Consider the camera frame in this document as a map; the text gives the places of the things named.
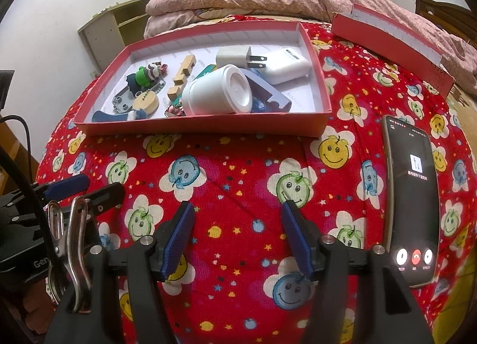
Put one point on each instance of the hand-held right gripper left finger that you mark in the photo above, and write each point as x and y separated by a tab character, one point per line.
179	239

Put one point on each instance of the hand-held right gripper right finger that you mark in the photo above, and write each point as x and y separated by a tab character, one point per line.
298	239

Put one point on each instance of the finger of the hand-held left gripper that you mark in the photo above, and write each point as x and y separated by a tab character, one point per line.
108	195
67	185

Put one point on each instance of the light blue toy arch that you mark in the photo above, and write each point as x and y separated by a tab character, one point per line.
108	117

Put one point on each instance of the grey toy base plate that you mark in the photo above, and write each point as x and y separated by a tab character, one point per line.
121	100

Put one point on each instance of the round beige wooden disc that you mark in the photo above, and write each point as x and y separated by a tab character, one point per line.
147	104

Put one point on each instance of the red translucent toy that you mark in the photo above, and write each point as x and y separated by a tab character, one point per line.
173	110

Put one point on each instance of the green and navy toy figurine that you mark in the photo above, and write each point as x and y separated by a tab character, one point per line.
143	76

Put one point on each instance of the wooden puzzle piece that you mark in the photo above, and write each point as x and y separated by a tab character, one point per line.
179	79

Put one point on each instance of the grey-purple curved toy piece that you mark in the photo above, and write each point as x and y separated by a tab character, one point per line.
277	100

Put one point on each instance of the red cardboard box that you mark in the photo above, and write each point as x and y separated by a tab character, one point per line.
298	98

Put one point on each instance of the white plastic cup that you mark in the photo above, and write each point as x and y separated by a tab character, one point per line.
212	94

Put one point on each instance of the teal printed lighter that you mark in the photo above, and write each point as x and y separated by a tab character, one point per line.
204	72

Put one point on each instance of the white earbuds case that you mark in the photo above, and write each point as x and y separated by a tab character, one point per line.
283	66

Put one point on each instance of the white charger plug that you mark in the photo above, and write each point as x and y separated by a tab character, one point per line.
231	56

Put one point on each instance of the small silver metal carabiner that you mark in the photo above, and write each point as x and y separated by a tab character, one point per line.
56	225

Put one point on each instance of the large silver metal carabiner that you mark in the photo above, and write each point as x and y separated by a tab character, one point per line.
78	236

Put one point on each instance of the orange wooden cabinet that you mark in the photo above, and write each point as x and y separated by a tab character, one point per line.
15	143

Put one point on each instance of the black stand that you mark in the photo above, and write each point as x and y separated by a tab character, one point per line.
6	87

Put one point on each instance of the black smartphone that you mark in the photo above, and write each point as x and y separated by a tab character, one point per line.
410	198

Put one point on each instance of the beige wooden shelf unit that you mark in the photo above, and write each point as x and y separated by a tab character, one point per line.
97	38

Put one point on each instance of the red cardboard box lid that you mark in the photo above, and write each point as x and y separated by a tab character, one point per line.
391	42

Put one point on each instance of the dark wooden headboard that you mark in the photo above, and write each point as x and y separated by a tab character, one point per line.
443	12

